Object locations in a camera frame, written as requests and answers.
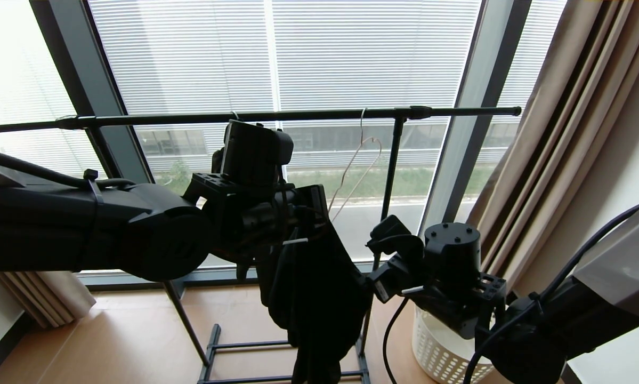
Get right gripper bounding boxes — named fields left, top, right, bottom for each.
left=369, top=255, right=494, bottom=340

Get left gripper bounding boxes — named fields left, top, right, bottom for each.
left=233, top=183, right=331, bottom=252

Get black garment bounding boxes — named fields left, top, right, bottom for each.
left=255, top=224, right=371, bottom=384

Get white laundry basket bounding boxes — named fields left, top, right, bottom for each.
left=412, top=304, right=496, bottom=384

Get black clothes rack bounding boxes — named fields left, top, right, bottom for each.
left=0, top=106, right=522, bottom=384

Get window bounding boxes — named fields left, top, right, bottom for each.
left=0, top=0, right=568, bottom=292

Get beige curtain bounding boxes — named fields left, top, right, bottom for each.
left=0, top=269, right=97, bottom=329
left=465, top=0, right=639, bottom=295

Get black cable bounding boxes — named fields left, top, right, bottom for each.
left=462, top=195, right=639, bottom=384
left=382, top=296, right=410, bottom=384
left=0, top=146, right=136, bottom=190

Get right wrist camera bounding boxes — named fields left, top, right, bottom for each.
left=366, top=215, right=425, bottom=263

